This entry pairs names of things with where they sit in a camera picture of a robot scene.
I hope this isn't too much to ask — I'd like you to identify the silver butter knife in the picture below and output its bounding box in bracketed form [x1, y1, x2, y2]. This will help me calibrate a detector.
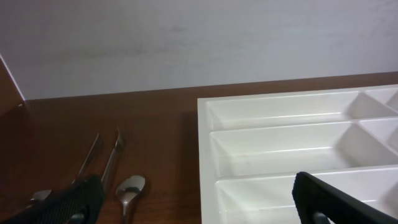
[101, 126, 126, 192]

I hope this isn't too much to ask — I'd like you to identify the white plastic cutlery tray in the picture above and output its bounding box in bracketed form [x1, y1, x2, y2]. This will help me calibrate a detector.
[197, 85, 397, 223]

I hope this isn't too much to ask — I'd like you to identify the silver fork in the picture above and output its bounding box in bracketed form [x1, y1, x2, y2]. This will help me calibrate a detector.
[72, 133, 101, 184]

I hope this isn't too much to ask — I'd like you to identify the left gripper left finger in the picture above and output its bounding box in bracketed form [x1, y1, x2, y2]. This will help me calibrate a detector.
[2, 175, 104, 224]

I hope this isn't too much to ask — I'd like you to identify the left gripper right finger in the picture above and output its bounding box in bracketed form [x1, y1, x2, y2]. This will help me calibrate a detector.
[292, 172, 397, 224]

